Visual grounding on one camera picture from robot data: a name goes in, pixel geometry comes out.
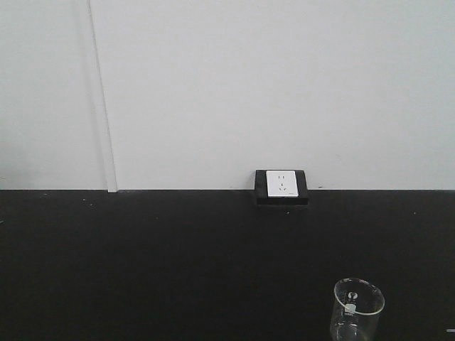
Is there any black socket housing box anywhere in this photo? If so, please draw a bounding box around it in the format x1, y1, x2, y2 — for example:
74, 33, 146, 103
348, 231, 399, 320
254, 170, 309, 206

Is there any clear glass beaker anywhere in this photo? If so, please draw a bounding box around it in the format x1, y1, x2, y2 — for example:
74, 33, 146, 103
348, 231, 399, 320
330, 278, 385, 341

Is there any white wall cable conduit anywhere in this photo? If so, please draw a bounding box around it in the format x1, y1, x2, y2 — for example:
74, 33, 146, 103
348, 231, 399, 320
86, 0, 119, 193

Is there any white wall power socket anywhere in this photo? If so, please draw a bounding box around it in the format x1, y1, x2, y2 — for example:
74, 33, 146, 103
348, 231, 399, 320
266, 170, 299, 197

